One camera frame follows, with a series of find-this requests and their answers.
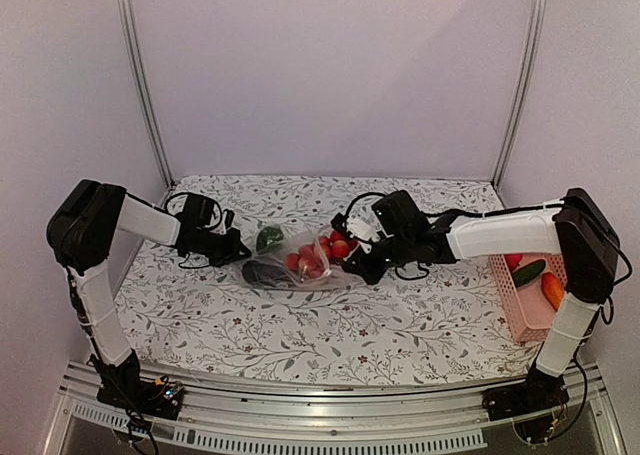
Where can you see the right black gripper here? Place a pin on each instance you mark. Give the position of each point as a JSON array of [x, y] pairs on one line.
[[373, 275]]

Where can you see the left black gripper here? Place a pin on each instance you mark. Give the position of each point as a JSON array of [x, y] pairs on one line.
[[235, 246]]

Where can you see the dark purple fake eggplant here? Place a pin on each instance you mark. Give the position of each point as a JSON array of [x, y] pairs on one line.
[[266, 276]]

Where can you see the green fake pepper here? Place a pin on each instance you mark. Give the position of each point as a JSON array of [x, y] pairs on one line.
[[269, 237]]

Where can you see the clear zip top bag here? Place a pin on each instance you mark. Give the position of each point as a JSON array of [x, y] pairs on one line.
[[338, 280]]

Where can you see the fake lychee bunch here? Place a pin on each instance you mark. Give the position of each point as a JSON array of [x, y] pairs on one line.
[[315, 255]]

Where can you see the green fake cucumber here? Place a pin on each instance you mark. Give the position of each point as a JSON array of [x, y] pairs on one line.
[[528, 273]]

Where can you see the red yellow fake mango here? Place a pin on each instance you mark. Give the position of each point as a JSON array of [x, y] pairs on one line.
[[552, 289]]

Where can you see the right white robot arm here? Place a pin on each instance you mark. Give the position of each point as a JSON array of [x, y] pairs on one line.
[[571, 227]]

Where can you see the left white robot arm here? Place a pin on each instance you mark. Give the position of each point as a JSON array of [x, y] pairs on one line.
[[81, 233]]

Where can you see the red fake pepper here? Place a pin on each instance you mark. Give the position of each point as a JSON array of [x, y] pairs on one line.
[[513, 261]]

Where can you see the floral patterned table cloth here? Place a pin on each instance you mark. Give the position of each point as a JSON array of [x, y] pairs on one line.
[[448, 328]]

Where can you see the pink perforated plastic basket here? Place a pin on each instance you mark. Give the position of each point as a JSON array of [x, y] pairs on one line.
[[528, 314]]

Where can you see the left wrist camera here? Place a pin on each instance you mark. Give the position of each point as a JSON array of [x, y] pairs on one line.
[[226, 221]]

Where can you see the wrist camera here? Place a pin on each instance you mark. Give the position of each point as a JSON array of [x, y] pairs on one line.
[[226, 221], [354, 228]]

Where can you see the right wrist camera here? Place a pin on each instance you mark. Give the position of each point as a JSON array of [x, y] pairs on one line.
[[354, 228]]

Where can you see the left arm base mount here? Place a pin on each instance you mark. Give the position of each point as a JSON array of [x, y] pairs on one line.
[[161, 398]]

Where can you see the front aluminium rail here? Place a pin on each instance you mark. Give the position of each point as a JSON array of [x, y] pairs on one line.
[[232, 415]]

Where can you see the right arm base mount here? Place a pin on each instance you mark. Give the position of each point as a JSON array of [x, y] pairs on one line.
[[539, 401]]

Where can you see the left aluminium frame post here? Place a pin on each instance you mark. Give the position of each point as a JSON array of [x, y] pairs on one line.
[[142, 87]]

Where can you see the aluminium frame post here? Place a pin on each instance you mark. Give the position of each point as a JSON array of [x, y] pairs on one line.
[[142, 87], [526, 70]]

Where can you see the right aluminium frame post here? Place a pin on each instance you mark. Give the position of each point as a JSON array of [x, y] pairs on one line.
[[526, 70]]

